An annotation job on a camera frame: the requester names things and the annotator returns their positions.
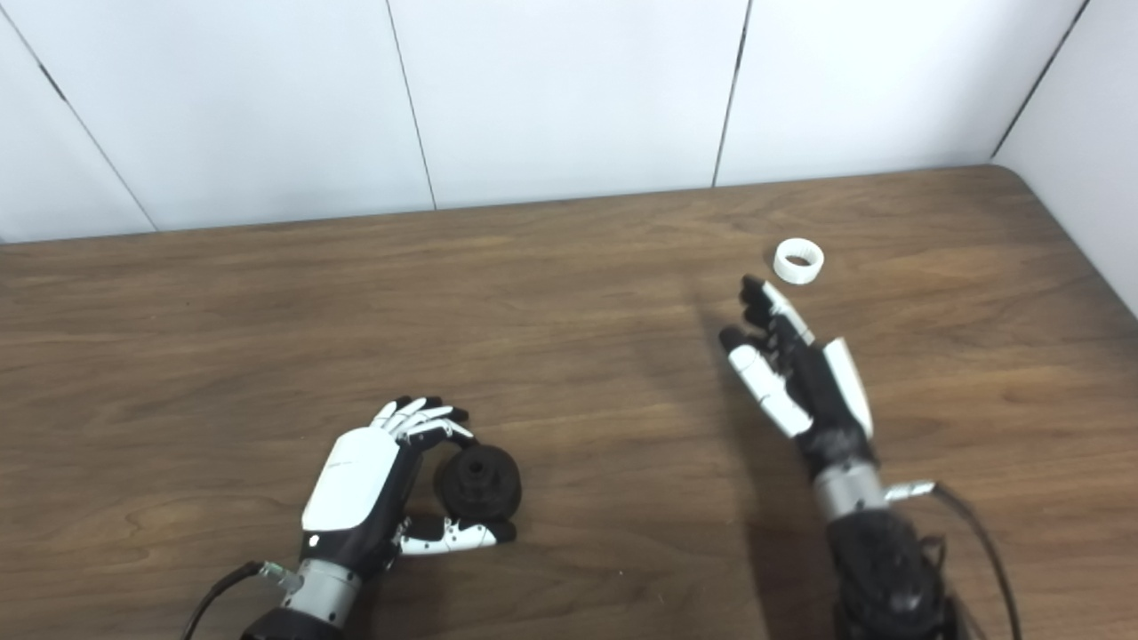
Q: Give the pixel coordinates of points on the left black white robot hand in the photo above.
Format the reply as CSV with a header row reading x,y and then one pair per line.
x,y
351,484

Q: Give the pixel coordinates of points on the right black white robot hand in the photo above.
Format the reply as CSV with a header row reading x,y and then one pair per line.
x,y
822,391

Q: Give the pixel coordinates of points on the round black plastic part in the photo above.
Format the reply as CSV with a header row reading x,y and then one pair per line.
x,y
480,484

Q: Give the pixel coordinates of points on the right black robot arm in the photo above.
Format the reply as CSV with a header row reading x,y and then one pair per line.
x,y
880,569

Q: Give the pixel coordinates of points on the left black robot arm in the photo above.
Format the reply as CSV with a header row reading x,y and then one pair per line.
x,y
316,600

